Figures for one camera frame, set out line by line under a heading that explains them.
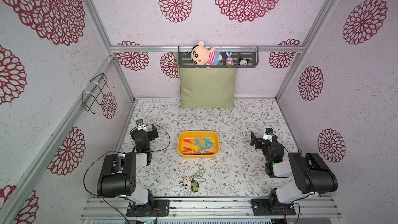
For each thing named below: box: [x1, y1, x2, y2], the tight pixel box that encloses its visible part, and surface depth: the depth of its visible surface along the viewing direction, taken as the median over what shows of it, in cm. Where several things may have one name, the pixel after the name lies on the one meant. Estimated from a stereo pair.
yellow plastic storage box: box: [177, 130, 220, 159], surface depth 96 cm
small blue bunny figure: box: [224, 50, 235, 66], surface depth 93 cm
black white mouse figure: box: [238, 57, 250, 65], surface depth 94 cm
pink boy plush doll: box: [190, 40, 223, 69], surface depth 87 cm
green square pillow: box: [178, 67, 238, 109], surface depth 103 cm
